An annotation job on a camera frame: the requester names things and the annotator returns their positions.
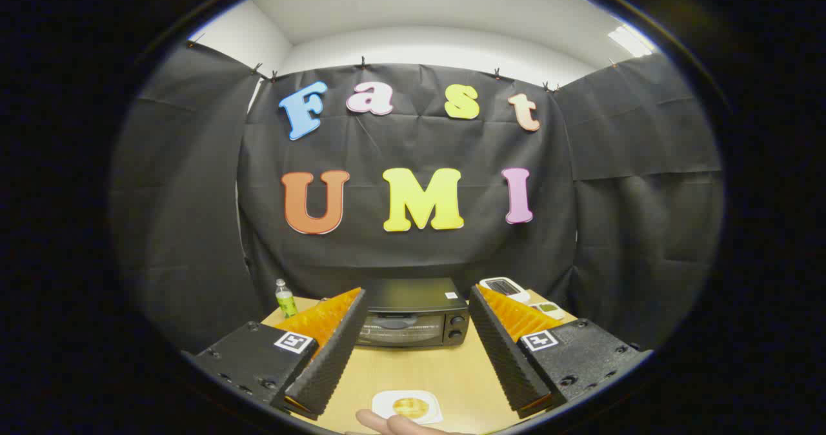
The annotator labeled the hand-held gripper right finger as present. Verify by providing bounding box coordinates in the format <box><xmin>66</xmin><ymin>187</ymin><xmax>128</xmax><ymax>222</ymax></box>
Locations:
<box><xmin>468</xmin><ymin>285</ymin><xmax>652</xmax><ymax>420</ymax></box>

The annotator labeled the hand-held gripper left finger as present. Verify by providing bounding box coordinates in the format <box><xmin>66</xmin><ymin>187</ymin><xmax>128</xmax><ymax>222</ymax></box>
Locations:
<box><xmin>183</xmin><ymin>287</ymin><xmax>370</xmax><ymax>421</ymax></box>

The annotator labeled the golden bread bun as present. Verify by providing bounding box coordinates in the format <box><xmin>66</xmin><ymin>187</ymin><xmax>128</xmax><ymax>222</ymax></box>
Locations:
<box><xmin>392</xmin><ymin>397</ymin><xmax>430</xmax><ymax>418</ymax></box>

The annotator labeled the black toaster oven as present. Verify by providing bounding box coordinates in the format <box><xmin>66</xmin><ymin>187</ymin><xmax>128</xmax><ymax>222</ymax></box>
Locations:
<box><xmin>352</xmin><ymin>278</ymin><xmax>470</xmax><ymax>349</ymax></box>

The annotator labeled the white pop-up toaster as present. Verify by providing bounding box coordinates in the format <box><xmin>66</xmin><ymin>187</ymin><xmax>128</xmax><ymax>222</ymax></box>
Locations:
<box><xmin>479</xmin><ymin>277</ymin><xmax>531</xmax><ymax>304</ymax></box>

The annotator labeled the green label drink bottle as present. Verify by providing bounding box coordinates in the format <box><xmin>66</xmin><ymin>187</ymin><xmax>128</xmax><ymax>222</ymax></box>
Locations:
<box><xmin>276</xmin><ymin>279</ymin><xmax>299</xmax><ymax>318</ymax></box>

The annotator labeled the white square plate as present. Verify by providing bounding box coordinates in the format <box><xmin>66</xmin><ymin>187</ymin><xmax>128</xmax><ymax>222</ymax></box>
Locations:
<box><xmin>372</xmin><ymin>390</ymin><xmax>444</xmax><ymax>425</ymax></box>

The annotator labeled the ceiling light panel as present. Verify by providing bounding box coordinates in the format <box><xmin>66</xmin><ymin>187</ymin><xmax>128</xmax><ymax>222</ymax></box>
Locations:
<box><xmin>608</xmin><ymin>25</ymin><xmax>656</xmax><ymax>58</ymax></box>

